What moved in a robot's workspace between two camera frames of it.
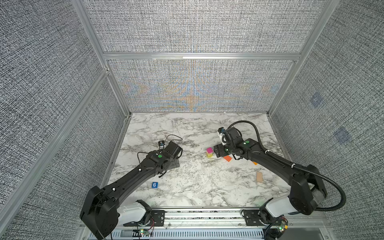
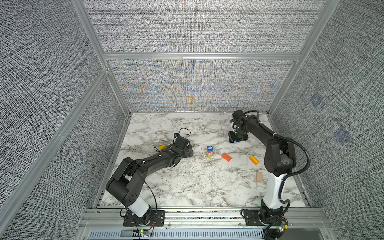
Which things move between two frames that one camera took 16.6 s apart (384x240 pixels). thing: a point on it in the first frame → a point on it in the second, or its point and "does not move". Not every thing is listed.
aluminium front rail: (233, 219) does not move
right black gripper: (220, 147) → (232, 138)
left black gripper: (175, 163) → (187, 154)
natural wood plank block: (259, 176) does not move
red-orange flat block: (227, 158) does not move
